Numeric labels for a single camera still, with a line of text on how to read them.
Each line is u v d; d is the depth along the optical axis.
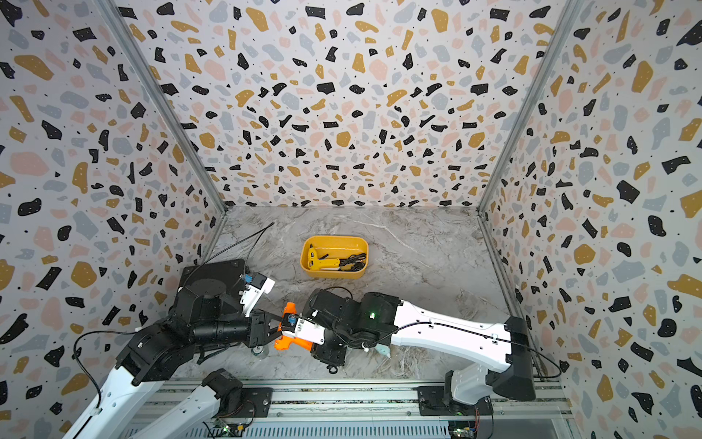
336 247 1.07
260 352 0.78
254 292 0.58
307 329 0.55
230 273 1.04
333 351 0.56
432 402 0.73
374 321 0.44
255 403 0.73
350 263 1.00
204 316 0.48
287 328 0.54
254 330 0.54
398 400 0.76
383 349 0.82
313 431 0.70
